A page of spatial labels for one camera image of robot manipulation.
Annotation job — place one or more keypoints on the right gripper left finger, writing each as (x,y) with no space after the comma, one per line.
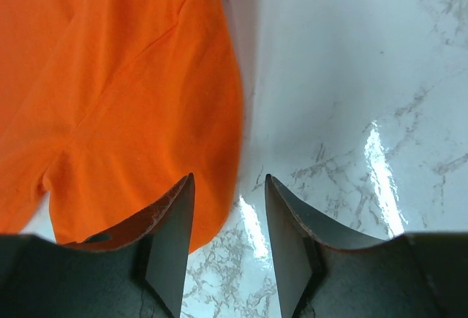
(135,268)

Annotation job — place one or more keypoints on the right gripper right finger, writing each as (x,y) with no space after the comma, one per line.
(326,269)

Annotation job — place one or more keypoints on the orange t-shirt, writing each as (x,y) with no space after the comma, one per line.
(105,104)

